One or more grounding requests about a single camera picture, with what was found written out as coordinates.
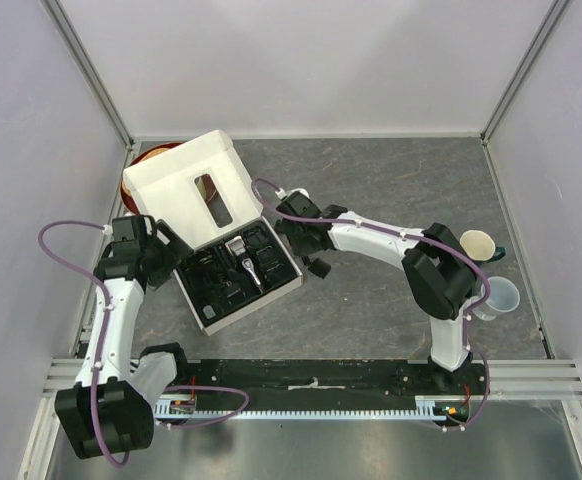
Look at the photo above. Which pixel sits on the green ceramic mug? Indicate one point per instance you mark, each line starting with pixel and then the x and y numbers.
pixel 480 247

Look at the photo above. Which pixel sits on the grey slotted cable duct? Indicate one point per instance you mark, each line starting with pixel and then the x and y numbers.
pixel 167 410

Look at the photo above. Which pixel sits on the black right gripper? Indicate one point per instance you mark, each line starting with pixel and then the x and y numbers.
pixel 298 249

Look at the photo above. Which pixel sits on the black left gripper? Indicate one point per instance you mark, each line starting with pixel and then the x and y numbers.
pixel 174 251

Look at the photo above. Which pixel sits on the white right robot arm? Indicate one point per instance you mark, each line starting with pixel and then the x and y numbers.
pixel 444 281

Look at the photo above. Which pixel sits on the black plastic box tray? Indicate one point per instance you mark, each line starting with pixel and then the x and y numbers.
pixel 203 276

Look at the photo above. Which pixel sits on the aluminium front frame rail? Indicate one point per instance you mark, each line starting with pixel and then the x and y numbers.
pixel 545 379

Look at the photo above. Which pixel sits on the clear plastic measuring cup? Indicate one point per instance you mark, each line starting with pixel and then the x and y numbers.
pixel 504 298

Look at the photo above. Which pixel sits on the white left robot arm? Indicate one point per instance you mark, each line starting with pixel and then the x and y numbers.
pixel 109 410

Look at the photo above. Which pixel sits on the white cardboard clipper box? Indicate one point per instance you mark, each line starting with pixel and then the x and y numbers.
pixel 200 188

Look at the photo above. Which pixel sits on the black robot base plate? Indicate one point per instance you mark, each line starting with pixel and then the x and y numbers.
pixel 340 385

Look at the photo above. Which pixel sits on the black comb guard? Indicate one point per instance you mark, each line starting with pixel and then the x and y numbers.
pixel 234 295
pixel 319 268

